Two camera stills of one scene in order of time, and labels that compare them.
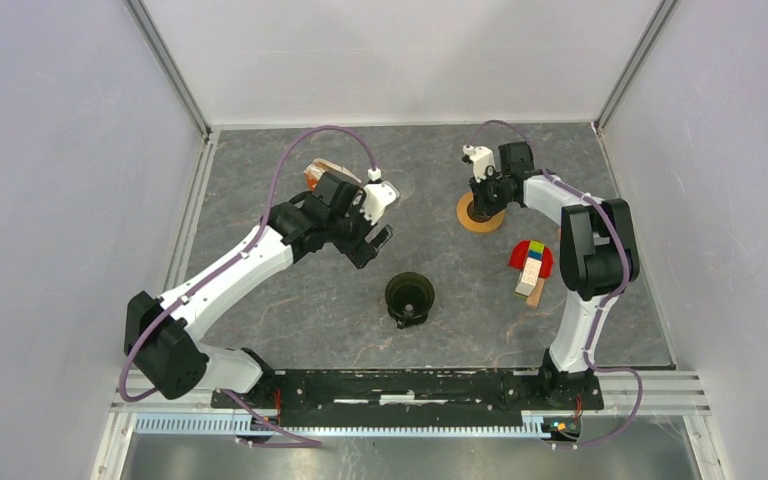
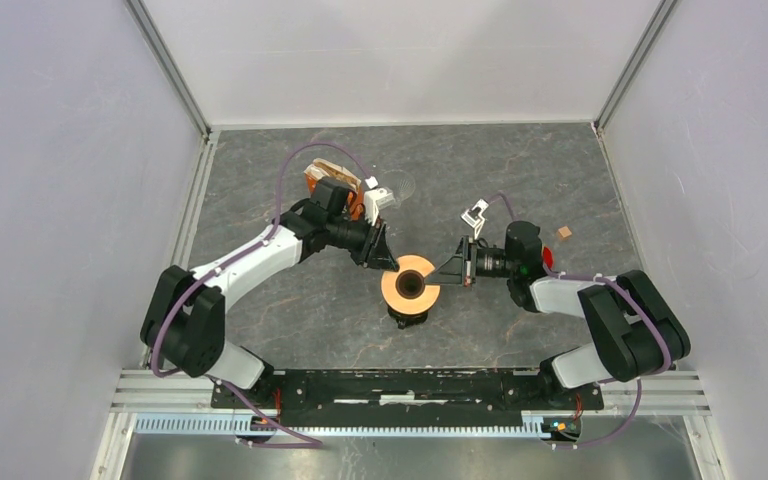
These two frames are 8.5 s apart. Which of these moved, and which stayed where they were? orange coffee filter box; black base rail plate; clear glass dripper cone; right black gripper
Moved: right black gripper
Stayed: orange coffee filter box; black base rail plate; clear glass dripper cone
